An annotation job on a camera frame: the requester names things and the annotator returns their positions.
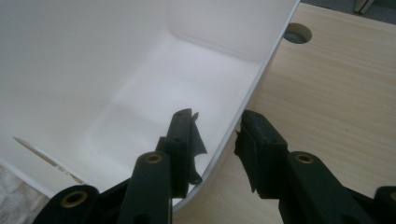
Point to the white plastic storage bin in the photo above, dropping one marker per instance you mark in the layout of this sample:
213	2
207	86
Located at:
124	62

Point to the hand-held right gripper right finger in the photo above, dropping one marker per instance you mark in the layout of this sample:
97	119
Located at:
264	155

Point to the white woven cloth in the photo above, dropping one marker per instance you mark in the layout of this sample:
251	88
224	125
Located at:
15	202

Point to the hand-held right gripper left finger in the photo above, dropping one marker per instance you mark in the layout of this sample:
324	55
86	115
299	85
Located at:
180	149

